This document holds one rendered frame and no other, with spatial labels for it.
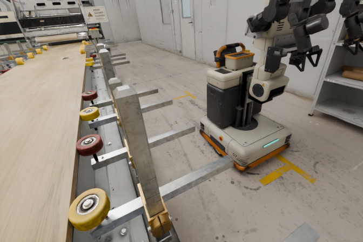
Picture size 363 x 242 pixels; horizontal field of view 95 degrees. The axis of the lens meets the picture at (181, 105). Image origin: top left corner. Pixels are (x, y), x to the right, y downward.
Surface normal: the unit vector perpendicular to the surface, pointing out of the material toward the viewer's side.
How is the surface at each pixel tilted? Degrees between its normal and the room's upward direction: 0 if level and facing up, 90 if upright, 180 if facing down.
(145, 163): 90
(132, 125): 90
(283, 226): 0
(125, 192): 0
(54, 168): 0
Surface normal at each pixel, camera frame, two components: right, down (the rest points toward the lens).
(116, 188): -0.08, -0.88
